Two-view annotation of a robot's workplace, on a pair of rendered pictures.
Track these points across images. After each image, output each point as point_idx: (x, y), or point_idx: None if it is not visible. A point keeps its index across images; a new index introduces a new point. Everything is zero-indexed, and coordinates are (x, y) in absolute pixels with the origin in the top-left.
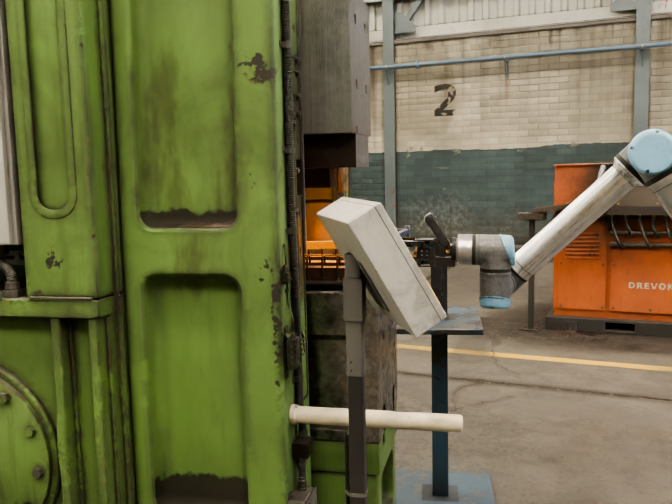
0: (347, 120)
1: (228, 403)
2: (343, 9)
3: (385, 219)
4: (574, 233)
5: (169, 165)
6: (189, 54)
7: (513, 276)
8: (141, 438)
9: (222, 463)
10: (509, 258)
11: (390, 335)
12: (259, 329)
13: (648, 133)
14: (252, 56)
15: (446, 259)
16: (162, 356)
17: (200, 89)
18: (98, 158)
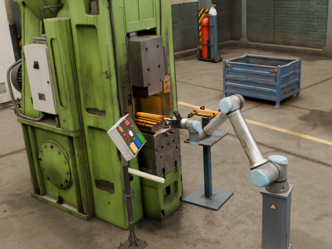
0: (142, 83)
1: (110, 163)
2: (139, 49)
3: (116, 132)
4: (220, 122)
5: (92, 95)
6: (94, 65)
7: (204, 133)
8: (90, 168)
9: (110, 179)
10: (194, 130)
11: (171, 145)
12: (112, 145)
13: (223, 100)
14: (105, 71)
15: (179, 126)
16: (95, 147)
17: (97, 75)
18: (72, 94)
